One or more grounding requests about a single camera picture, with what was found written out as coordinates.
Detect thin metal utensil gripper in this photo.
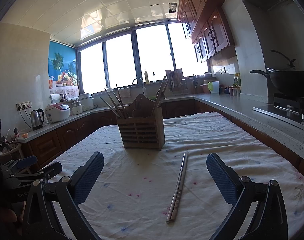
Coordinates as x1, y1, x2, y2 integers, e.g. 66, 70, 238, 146
112, 91, 128, 118

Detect metal chopstick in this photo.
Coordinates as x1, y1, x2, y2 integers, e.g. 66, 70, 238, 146
169, 151, 189, 222
165, 151, 188, 223

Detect metal knife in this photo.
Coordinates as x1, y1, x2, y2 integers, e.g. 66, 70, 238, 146
152, 76, 167, 113

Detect metal spoon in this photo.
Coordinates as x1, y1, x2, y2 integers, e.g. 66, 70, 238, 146
159, 79, 168, 104

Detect person's left hand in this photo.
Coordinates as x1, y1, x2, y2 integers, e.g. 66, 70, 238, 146
0, 202, 26, 229

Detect lower wooden base cabinets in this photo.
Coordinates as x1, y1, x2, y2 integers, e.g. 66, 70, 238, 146
0, 99, 304, 181

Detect steel electric kettle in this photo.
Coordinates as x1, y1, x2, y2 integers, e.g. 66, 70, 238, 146
30, 109, 45, 131

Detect white red rice cooker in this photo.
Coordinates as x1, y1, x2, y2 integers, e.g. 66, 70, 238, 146
45, 103, 70, 123

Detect small white blender appliance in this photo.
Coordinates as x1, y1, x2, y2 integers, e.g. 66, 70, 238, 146
72, 100, 83, 115

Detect paper towel roll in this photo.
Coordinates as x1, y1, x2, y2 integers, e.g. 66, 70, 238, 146
49, 94, 61, 103

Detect white slow cooker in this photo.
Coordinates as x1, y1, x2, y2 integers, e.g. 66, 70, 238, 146
78, 93, 94, 112

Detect white floral table cloth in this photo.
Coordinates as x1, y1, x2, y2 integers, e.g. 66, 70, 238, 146
57, 112, 304, 239

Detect tropical fruit poster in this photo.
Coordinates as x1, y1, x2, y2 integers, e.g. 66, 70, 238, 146
48, 41, 79, 99

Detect wooden utensil holder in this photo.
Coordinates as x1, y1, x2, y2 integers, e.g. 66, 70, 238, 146
117, 94, 165, 150

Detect pink dish cloth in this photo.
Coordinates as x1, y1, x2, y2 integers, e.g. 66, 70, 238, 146
118, 87, 131, 98

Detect chrome sink faucet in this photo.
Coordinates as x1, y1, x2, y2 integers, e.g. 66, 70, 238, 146
131, 77, 147, 95

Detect gas stove top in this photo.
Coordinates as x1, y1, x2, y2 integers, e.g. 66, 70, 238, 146
253, 93, 304, 130

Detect yellow dish soap bottle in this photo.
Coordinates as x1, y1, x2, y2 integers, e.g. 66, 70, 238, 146
144, 70, 150, 85

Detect spice jar set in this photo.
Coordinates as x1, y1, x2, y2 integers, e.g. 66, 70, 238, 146
228, 87, 241, 97

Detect black wok pan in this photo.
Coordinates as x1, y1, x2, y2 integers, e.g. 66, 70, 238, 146
249, 49, 304, 98

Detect cooking oil bottle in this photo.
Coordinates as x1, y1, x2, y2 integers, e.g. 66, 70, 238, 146
233, 73, 241, 87

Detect dish drying rack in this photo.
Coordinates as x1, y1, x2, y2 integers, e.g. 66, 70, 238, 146
165, 68, 188, 92

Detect white green pitcher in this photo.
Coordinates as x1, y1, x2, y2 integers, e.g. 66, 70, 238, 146
208, 81, 220, 94

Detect pink plastic basin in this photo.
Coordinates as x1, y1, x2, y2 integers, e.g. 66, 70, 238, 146
200, 84, 210, 93

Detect wall power socket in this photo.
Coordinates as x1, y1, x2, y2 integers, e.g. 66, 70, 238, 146
16, 101, 32, 111

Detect upper wooden wall cabinets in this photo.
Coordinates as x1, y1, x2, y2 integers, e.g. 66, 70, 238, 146
177, 0, 235, 61

